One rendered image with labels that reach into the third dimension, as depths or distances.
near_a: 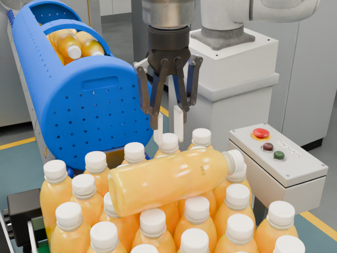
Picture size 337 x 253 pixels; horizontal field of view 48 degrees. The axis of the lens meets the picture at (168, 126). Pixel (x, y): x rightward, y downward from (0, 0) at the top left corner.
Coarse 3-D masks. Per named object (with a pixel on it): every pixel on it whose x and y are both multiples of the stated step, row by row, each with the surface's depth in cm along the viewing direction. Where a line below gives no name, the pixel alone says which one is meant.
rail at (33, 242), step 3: (30, 222) 77; (30, 225) 76; (30, 228) 75; (30, 231) 74; (33, 231) 75; (30, 234) 74; (33, 234) 74; (30, 237) 73; (33, 237) 73; (33, 240) 72; (33, 243) 72; (33, 246) 71; (36, 246) 73; (33, 249) 70; (36, 249) 70; (33, 252) 70; (36, 252) 70
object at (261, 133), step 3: (255, 129) 84; (258, 129) 83; (261, 129) 83; (264, 129) 84; (255, 132) 82; (258, 132) 82; (261, 132) 82; (264, 132) 82; (267, 132) 82; (255, 135) 82; (258, 135) 81; (261, 135) 81; (264, 135) 81; (267, 135) 82; (261, 138) 82
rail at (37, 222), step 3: (39, 216) 78; (42, 216) 78; (33, 219) 78; (36, 219) 78; (39, 219) 78; (42, 219) 78; (33, 222) 78; (36, 222) 78; (39, 222) 78; (42, 222) 79; (33, 225) 78; (36, 225) 78; (39, 225) 79; (42, 225) 79; (33, 228) 79; (36, 228) 79; (39, 228) 79
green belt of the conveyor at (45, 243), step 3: (45, 240) 84; (39, 243) 83; (42, 243) 82; (45, 243) 82; (39, 246) 82; (42, 246) 82; (45, 246) 82; (48, 246) 82; (39, 249) 81; (42, 249) 81; (45, 249) 81; (48, 249) 81; (39, 252) 80; (42, 252) 80; (45, 252) 80; (48, 252) 80
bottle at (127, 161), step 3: (144, 156) 76; (126, 159) 75; (129, 159) 75; (138, 159) 75; (141, 159) 75; (144, 159) 77; (123, 162) 77; (126, 162) 76; (129, 162) 75; (132, 162) 74; (135, 162) 74; (138, 162) 75
